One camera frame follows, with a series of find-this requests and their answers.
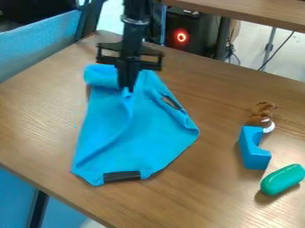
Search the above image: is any blue block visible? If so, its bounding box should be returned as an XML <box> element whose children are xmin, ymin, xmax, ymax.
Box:
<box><xmin>236</xmin><ymin>126</ymin><xmax>273</xmax><ymax>171</ymax></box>

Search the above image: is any green toy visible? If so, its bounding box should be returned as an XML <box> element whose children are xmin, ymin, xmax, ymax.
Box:
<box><xmin>260</xmin><ymin>163</ymin><xmax>305</xmax><ymax>197</ymax></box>

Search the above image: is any black computer tower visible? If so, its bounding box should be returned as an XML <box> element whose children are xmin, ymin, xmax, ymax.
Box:
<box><xmin>163</xmin><ymin>6</ymin><xmax>222</xmax><ymax>58</ymax></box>

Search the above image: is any brown plush toy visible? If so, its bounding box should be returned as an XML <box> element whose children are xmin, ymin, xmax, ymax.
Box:
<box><xmin>243</xmin><ymin>101</ymin><xmax>279</xmax><ymax>134</ymax></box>

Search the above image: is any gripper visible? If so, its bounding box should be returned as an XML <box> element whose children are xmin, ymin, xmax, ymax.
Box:
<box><xmin>94</xmin><ymin>42</ymin><xmax>166</xmax><ymax>93</ymax></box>

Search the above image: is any blue cloth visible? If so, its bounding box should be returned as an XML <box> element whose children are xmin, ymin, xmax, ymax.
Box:
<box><xmin>70</xmin><ymin>63</ymin><xmax>202</xmax><ymax>187</ymax></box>

